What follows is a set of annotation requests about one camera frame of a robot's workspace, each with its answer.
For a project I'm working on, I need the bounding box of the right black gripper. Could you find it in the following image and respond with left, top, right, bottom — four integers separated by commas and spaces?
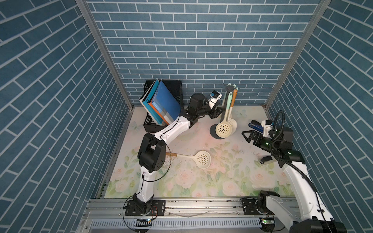
242, 130, 277, 153

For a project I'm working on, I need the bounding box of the wooden handled white spoon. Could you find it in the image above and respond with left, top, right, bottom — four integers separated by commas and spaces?
227, 88, 238, 135

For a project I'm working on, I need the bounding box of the diagonal mint handled skimmer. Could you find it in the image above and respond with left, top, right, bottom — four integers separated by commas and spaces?
215, 92, 233, 138

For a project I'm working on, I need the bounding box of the dark grey utensil rack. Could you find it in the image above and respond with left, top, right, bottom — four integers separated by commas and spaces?
210, 83, 238, 139

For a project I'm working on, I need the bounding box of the wooden handled cream skimmer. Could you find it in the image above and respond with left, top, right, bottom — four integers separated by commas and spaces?
166, 150, 211, 169

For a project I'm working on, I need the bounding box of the blue black stapler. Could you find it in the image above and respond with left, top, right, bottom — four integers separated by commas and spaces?
248, 120, 264, 134

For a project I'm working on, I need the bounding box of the teal notebook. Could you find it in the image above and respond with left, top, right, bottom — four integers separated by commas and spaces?
139, 79, 163, 125

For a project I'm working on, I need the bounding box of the black perforated file basket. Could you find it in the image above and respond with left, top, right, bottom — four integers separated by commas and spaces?
144, 79, 183, 133

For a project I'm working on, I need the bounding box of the aluminium front rail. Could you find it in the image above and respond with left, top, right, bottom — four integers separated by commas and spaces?
76, 197, 331, 233

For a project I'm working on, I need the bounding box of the orange book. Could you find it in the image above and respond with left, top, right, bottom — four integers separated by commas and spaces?
149, 103, 172, 125

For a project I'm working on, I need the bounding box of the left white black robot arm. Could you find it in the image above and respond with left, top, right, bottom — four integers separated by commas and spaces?
132, 90, 225, 215

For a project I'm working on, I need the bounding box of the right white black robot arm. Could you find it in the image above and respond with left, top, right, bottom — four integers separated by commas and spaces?
242, 127, 347, 233

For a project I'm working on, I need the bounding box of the blue book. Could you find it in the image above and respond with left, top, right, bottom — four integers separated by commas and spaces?
151, 81, 181, 122

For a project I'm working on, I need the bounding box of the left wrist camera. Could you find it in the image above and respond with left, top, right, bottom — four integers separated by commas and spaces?
208, 90, 222, 109

